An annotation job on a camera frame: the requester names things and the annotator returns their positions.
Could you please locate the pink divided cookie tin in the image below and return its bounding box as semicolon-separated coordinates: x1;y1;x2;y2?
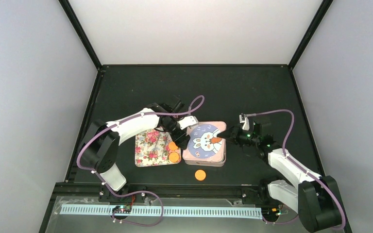
182;150;226;167

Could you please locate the clear plastic tin lid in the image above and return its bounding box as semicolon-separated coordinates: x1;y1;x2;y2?
186;121;226;161

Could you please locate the floral cookie tray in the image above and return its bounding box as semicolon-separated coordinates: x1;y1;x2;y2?
135;129;182;167

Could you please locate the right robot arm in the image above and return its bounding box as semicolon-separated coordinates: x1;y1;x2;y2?
217;125;347;233

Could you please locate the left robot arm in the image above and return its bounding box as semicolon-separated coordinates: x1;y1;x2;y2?
76;103;198;191

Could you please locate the fallen orange round cracker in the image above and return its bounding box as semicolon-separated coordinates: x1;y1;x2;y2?
194;169;206;181

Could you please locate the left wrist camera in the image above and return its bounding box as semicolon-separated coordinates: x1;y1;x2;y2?
178;116;199;130

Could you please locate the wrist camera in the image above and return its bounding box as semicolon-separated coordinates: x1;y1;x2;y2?
178;116;199;130
239;114;250;131

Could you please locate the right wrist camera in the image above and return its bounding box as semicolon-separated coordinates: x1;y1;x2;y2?
239;114;250;131

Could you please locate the white slotted cable duct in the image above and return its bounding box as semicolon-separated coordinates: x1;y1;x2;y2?
57;204;263;220

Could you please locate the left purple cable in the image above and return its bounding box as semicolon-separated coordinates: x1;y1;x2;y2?
76;95;205;228

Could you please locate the black frame post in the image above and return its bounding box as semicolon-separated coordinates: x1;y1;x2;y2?
59;0;102;70

